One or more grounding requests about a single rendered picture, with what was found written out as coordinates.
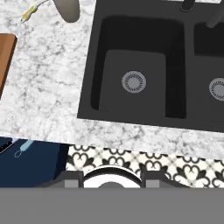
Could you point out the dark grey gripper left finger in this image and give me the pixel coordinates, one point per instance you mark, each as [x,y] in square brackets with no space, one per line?
[72,178]

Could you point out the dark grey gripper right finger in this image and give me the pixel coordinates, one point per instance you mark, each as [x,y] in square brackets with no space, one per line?
[151,178]

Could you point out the wooden cutting board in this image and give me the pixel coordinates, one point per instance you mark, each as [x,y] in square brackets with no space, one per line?
[5,58]

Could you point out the dark blue cupboard door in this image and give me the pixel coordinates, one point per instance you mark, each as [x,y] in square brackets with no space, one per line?
[35,169]

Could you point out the white and black round thing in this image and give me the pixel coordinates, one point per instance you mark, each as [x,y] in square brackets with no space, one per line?
[112,175]

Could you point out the black double sink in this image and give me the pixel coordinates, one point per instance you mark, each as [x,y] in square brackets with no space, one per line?
[137,73]

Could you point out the dark grey tap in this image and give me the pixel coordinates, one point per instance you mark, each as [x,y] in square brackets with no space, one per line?
[187,4]

